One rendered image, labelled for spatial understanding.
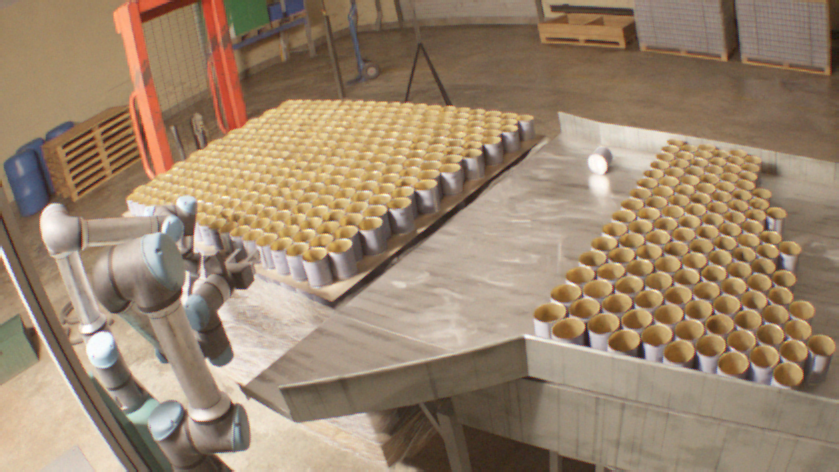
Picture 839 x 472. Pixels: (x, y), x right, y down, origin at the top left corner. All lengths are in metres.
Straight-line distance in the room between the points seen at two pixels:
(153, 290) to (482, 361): 0.65
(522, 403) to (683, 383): 0.44
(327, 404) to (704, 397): 0.74
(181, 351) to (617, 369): 0.84
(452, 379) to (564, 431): 0.31
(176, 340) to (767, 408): 1.15
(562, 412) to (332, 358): 0.52
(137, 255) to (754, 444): 1.26
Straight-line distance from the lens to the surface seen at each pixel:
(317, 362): 1.45
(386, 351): 1.43
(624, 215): 1.67
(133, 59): 2.97
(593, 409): 1.32
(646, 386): 1.18
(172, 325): 1.24
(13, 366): 4.72
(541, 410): 1.39
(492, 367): 1.26
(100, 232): 1.74
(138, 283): 1.20
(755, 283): 1.43
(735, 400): 1.14
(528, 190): 2.00
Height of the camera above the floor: 1.92
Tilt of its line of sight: 28 degrees down
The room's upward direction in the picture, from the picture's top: 12 degrees counter-clockwise
